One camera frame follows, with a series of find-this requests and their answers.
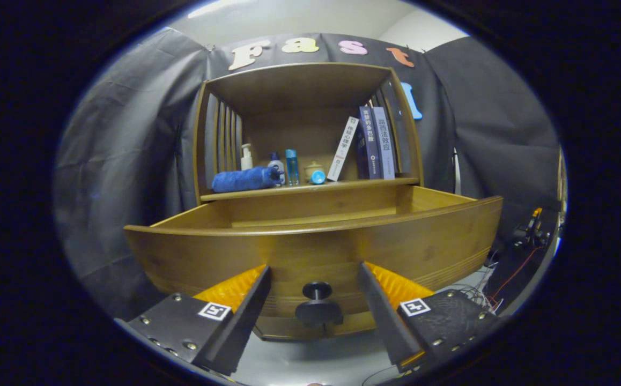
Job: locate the wooden drawer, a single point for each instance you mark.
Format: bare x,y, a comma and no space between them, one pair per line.
316,246

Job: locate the white blue cosmetic tube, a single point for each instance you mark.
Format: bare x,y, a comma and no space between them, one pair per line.
318,177

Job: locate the clear blue bottle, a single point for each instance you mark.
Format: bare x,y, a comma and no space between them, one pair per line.
291,166

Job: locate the black and orange tool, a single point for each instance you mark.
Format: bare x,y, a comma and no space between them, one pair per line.
530,233

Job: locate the grey blue book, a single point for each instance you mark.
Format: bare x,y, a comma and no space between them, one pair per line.
384,142

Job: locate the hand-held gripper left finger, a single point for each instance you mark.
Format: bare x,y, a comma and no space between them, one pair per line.
246,321

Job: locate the white pump bottle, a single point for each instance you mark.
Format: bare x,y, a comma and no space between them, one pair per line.
246,161

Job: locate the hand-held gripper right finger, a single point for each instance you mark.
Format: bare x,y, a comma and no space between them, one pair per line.
383,316

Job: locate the white bottle with blue cap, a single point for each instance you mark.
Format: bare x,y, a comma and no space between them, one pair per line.
276,162

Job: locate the white book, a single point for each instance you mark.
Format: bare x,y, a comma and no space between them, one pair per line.
342,147

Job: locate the blue towel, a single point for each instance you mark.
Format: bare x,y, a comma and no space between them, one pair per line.
243,179

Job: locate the black backdrop cloth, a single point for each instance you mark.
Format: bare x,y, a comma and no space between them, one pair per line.
128,134

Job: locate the beige lidded ceramic cup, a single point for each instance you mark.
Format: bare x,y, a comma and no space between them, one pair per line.
312,169

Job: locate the wooden countertop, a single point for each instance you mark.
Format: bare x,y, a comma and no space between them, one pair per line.
342,186

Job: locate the dark blue book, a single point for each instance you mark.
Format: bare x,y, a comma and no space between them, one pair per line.
370,139

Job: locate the wooden cabinet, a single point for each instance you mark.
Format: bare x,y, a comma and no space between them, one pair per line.
300,128

